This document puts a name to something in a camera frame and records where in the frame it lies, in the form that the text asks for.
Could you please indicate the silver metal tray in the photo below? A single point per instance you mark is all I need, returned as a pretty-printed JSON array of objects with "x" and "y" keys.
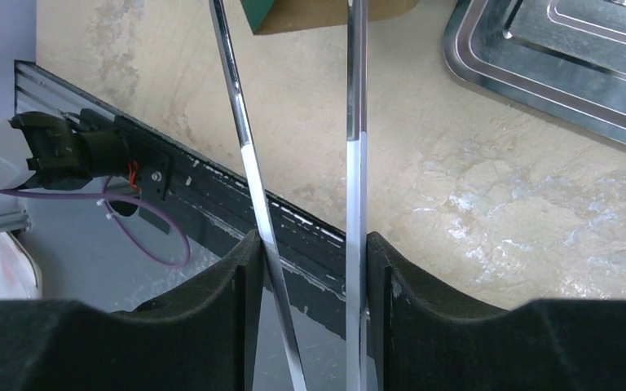
[{"x": 565, "y": 58}]

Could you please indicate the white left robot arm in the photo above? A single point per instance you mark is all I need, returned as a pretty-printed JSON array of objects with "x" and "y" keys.
[{"x": 62, "y": 152}]

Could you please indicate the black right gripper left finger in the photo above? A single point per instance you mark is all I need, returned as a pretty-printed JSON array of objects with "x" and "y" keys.
[{"x": 200, "y": 335}]

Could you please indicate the silver metal tongs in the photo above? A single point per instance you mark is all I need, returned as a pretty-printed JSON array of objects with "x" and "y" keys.
[{"x": 356, "y": 195}]

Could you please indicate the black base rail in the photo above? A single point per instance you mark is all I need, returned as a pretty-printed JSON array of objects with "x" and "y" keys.
[{"x": 210, "y": 202}]

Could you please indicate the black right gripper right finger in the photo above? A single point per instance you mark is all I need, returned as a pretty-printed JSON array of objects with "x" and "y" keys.
[{"x": 428, "y": 335}]

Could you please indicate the green brown paper bag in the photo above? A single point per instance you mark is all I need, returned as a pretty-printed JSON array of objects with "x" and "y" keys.
[{"x": 267, "y": 17}]

